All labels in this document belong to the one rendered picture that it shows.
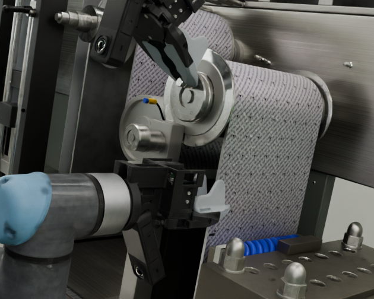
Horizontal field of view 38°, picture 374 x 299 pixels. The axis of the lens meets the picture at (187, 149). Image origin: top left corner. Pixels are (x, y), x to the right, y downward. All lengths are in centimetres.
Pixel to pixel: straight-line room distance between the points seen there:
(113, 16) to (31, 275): 32
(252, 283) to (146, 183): 19
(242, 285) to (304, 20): 59
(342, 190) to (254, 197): 288
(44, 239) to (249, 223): 39
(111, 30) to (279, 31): 54
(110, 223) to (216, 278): 19
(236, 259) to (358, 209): 296
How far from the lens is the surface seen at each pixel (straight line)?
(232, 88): 78
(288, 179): 95
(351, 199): 372
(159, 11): 71
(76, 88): 112
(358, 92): 105
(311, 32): 112
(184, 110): 82
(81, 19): 97
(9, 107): 103
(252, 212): 89
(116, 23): 70
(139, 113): 94
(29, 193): 59
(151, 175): 70
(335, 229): 379
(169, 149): 83
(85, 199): 63
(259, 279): 77
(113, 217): 65
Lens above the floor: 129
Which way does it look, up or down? 8 degrees down
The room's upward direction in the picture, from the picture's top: 10 degrees clockwise
